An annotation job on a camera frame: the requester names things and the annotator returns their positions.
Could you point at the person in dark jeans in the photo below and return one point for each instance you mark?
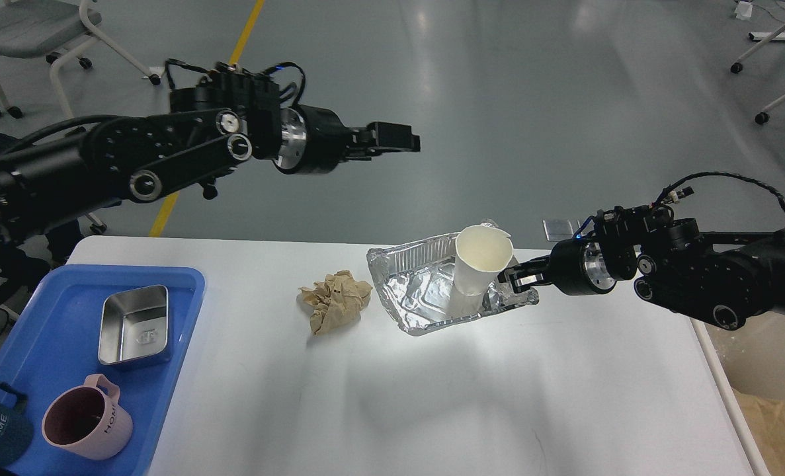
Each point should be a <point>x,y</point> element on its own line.
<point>63,239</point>

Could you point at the grey office chair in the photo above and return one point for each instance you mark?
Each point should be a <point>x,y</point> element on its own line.
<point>34,29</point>

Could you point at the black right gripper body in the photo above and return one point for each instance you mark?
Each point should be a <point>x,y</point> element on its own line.
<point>577,268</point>

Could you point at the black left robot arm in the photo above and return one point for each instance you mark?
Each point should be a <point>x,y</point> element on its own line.
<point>231,117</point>

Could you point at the aluminium foil tray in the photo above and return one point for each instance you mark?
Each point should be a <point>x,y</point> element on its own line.
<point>426,286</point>

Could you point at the floor outlet plate left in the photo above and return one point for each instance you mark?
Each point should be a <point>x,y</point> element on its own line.
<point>557,230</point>

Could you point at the brown paper in bin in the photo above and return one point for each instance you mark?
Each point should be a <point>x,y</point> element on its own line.
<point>766,421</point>

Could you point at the pink ribbed mug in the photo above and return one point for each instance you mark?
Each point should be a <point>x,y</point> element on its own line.
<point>87,420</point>

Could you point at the blue plastic tray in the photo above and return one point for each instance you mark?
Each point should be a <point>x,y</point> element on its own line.
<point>54,347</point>

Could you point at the stainless steel rectangular container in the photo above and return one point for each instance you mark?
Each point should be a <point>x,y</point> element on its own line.
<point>135,329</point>

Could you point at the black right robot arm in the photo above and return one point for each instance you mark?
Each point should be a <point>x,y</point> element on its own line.
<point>720,278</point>

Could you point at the brown paper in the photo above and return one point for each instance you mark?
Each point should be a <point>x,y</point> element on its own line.
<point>766,421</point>
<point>336,301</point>

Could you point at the white paper cup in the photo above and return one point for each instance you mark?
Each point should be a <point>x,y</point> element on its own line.
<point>481,253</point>

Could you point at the beige plastic bin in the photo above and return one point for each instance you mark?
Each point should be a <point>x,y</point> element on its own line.
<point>750,360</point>

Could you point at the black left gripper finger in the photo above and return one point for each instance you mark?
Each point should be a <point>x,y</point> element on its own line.
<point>366,154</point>
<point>386,134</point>

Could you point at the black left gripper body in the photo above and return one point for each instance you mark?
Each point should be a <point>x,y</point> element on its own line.
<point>313,141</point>

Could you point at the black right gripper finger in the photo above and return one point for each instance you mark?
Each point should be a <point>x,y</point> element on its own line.
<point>522,281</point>
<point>538,264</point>

